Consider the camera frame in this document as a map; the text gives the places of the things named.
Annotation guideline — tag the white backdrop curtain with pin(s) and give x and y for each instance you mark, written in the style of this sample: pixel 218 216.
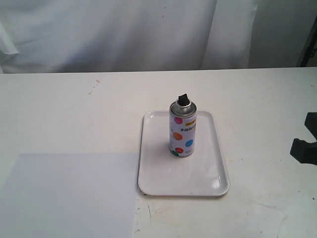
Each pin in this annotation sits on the white backdrop curtain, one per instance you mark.
pixel 39 36

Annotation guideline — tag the white spray paint can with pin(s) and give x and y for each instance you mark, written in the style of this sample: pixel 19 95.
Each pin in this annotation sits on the white spray paint can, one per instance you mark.
pixel 182 126

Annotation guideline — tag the white plastic tray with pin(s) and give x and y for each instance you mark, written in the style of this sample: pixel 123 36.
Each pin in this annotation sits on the white plastic tray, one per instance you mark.
pixel 162 173

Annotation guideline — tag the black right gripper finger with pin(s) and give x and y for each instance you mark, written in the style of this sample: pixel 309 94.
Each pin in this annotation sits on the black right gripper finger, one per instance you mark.
pixel 304 152
pixel 311 123

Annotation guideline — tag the black metal stand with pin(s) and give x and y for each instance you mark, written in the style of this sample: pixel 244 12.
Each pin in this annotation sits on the black metal stand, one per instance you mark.
pixel 309 48

